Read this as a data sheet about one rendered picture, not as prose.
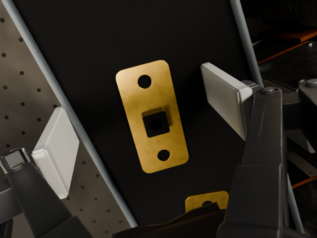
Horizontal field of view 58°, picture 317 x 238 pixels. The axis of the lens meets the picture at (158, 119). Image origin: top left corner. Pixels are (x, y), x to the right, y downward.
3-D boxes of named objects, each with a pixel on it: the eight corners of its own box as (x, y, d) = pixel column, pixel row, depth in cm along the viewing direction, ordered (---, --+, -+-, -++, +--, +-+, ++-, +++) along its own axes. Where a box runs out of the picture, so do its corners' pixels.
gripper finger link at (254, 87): (270, 112, 13) (334, 93, 13) (229, 83, 17) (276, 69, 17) (273, 141, 13) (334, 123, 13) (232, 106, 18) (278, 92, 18)
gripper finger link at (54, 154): (68, 198, 15) (54, 202, 15) (80, 140, 21) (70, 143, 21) (45, 148, 14) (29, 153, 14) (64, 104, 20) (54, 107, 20)
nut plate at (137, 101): (189, 160, 23) (193, 167, 22) (143, 173, 23) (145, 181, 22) (166, 57, 20) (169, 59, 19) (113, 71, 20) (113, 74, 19)
